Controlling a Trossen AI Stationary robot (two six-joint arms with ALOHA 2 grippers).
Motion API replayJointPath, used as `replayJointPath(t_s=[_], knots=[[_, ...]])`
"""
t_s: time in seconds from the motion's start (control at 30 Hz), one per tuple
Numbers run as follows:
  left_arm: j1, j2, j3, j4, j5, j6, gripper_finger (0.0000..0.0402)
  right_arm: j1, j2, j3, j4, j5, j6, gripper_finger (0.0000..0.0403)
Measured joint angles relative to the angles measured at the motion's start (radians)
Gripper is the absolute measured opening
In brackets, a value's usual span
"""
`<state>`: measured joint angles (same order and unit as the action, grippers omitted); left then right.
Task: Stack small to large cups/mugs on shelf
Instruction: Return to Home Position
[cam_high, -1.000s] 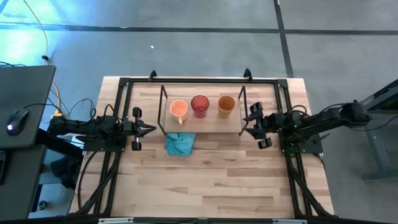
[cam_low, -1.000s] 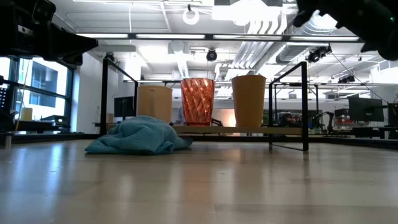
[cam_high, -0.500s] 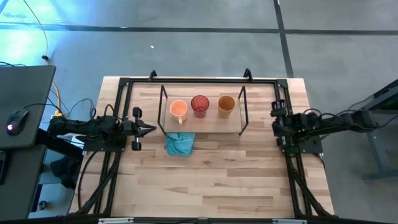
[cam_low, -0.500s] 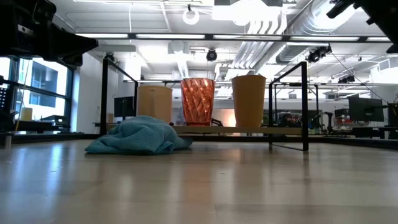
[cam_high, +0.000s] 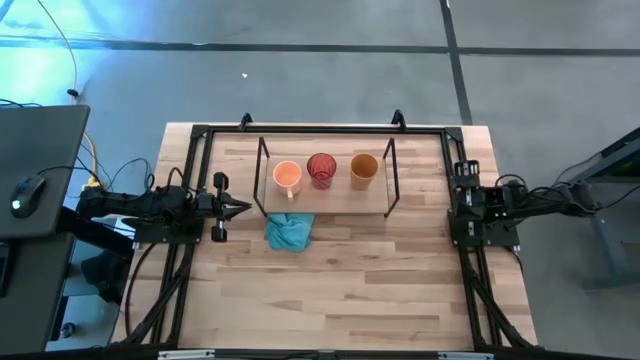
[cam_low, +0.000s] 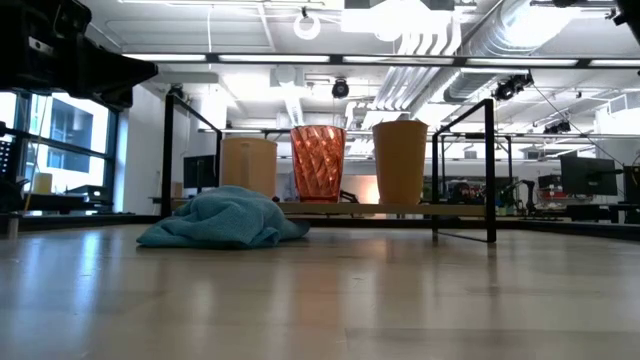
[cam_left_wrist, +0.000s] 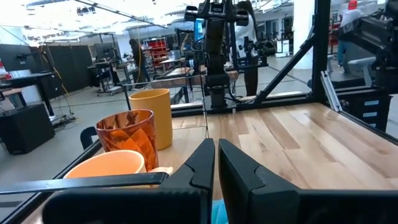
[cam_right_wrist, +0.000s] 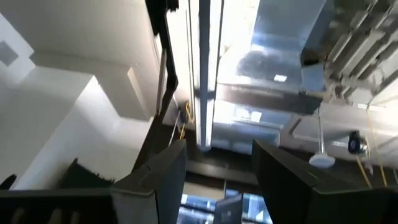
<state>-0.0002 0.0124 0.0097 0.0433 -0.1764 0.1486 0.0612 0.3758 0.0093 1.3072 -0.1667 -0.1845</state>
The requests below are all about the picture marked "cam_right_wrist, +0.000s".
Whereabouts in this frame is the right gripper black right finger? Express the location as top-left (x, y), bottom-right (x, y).
top-left (252, 139), bottom-right (398, 224)

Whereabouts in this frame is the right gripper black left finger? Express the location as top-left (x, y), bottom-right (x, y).
top-left (0, 139), bottom-right (188, 224)

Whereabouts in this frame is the white ceiling disc on pole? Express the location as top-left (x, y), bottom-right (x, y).
top-left (308, 107), bottom-right (336, 169)

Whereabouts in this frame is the long linear ceiling light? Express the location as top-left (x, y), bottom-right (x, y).
top-left (186, 0), bottom-right (226, 153)

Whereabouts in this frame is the white ceiling pipe bundle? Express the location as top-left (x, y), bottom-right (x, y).
top-left (323, 0), bottom-right (398, 106)

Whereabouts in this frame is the yellow cable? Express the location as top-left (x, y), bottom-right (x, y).
top-left (356, 108), bottom-right (388, 189)

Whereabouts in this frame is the black round overhead camera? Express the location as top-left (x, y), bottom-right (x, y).
top-left (347, 129), bottom-right (369, 156)

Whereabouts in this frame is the silver ceiling duct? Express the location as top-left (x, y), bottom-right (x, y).
top-left (211, 0), bottom-right (335, 155)

